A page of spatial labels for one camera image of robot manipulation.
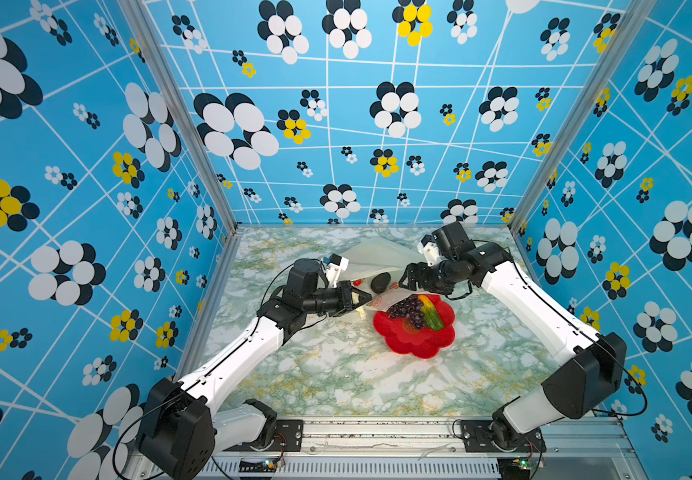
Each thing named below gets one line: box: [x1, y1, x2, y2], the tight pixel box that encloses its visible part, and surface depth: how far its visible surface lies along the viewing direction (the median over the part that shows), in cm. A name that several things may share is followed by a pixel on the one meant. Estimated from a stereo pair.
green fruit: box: [418, 294, 444, 331], surface depth 93 cm
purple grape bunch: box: [388, 294, 426, 330], surface depth 93 cm
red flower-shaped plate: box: [372, 295, 455, 359], surface depth 91 cm
